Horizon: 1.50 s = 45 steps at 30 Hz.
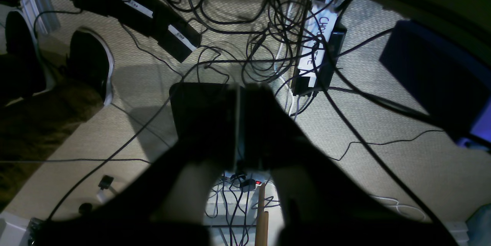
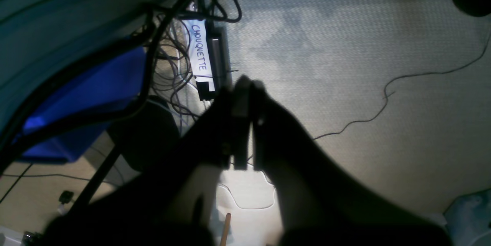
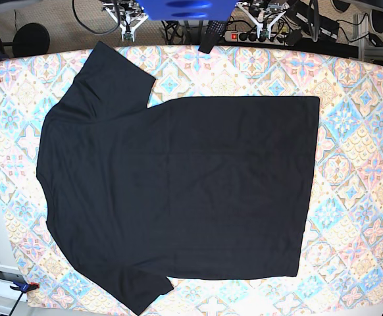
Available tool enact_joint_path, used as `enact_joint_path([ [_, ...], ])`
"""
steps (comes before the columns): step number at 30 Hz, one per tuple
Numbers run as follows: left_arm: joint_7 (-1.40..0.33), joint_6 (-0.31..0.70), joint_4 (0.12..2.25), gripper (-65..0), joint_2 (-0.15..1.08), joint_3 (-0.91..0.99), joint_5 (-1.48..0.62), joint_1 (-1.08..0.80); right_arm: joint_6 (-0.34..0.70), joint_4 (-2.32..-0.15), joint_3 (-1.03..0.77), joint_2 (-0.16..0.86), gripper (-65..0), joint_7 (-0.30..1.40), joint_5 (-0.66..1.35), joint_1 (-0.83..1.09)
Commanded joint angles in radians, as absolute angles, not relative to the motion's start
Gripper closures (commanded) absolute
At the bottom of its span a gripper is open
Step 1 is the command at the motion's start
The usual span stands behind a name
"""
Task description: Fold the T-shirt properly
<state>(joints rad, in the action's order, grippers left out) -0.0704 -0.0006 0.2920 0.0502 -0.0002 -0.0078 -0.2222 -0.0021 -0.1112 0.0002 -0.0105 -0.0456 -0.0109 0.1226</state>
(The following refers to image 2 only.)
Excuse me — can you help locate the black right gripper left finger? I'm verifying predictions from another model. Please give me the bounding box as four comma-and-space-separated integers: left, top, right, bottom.
46, 90, 231, 246

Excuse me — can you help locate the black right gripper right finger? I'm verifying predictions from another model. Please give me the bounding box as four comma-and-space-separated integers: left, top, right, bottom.
251, 81, 452, 246

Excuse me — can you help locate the dark navy T-shirt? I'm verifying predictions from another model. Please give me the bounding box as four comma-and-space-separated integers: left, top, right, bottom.
0, 0, 174, 129

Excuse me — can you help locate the blue plastic box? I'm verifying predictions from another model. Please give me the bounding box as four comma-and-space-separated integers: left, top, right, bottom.
17, 46, 146, 164

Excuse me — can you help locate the thin black floor cable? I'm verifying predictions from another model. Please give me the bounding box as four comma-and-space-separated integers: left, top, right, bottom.
313, 33, 491, 141

